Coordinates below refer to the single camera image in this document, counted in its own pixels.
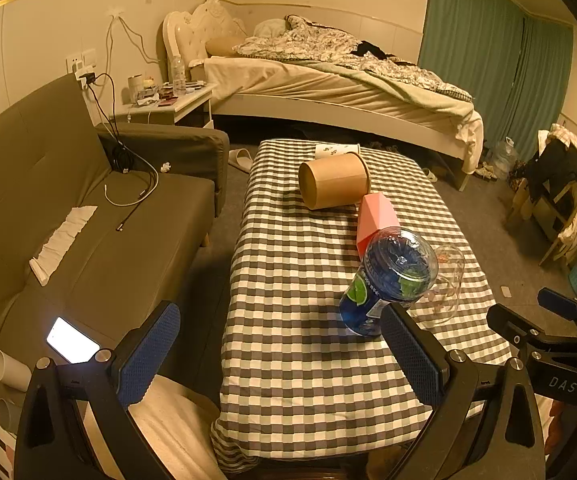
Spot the black garment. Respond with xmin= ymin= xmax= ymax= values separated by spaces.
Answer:
xmin=351 ymin=40 xmax=418 ymax=66

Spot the chair piled with clothes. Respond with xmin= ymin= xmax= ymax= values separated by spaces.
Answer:
xmin=506 ymin=122 xmax=577 ymax=267

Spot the white cloth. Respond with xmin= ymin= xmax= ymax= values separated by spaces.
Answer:
xmin=84 ymin=374 xmax=226 ymax=480

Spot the olive green sofa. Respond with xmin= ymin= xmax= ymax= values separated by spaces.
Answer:
xmin=0 ymin=72 xmax=230 ymax=461

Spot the clear glass mug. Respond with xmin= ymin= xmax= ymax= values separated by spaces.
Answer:
xmin=409 ymin=244 xmax=465 ymax=323

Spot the bed with beige sheet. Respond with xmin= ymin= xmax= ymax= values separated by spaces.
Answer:
xmin=188 ymin=54 xmax=484 ymax=192

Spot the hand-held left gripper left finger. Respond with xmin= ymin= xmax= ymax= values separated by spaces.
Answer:
xmin=13 ymin=301 xmax=182 ymax=480

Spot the checkered tablecloth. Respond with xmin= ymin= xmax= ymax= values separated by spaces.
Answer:
xmin=211 ymin=139 xmax=515 ymax=472

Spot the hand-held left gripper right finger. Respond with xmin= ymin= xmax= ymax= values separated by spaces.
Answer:
xmin=379 ymin=303 xmax=552 ymax=480

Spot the plain white paper cup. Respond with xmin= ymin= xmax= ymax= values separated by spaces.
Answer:
xmin=0 ymin=349 xmax=33 ymax=392

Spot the white nightstand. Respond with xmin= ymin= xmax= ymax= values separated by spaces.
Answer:
xmin=113 ymin=83 xmax=215 ymax=129

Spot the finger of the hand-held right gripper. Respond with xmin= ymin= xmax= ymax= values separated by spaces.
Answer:
xmin=537 ymin=287 xmax=577 ymax=332
xmin=486 ymin=304 xmax=577 ymax=357

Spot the large water jug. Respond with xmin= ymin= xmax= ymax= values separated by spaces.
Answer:
xmin=490 ymin=136 xmax=518 ymax=182

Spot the green curtain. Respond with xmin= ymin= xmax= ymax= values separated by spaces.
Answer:
xmin=417 ymin=0 xmax=575 ymax=162

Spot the black cable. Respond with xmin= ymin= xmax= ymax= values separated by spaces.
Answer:
xmin=88 ymin=74 xmax=160 ymax=232

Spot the brown paper cup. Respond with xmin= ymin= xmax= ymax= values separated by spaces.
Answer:
xmin=298 ymin=152 xmax=372 ymax=211

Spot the pair of slippers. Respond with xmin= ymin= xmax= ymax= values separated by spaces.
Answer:
xmin=227 ymin=148 xmax=256 ymax=174

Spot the wall socket panel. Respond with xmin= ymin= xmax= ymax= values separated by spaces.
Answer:
xmin=66 ymin=49 xmax=98 ymax=72

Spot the patterned quilt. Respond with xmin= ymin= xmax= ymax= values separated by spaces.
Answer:
xmin=232 ymin=15 xmax=473 ymax=103

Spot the clear plastic bottle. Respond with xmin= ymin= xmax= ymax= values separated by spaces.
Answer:
xmin=170 ymin=55 xmax=187 ymax=96

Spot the white tissue strip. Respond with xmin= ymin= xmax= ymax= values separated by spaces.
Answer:
xmin=29 ymin=205 xmax=98 ymax=287

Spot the white printed paper cup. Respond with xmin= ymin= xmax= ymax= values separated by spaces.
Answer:
xmin=315 ymin=142 xmax=363 ymax=157

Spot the white cable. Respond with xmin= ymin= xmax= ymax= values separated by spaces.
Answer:
xmin=104 ymin=169 xmax=160 ymax=207

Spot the beige pillow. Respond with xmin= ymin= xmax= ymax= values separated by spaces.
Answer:
xmin=205 ymin=35 xmax=247 ymax=57

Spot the white tufted headboard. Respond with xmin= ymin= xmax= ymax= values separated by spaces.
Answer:
xmin=162 ymin=0 xmax=248 ymax=84

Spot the smartphone with lit screen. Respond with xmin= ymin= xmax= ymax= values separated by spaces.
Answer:
xmin=46 ymin=316 xmax=101 ymax=364

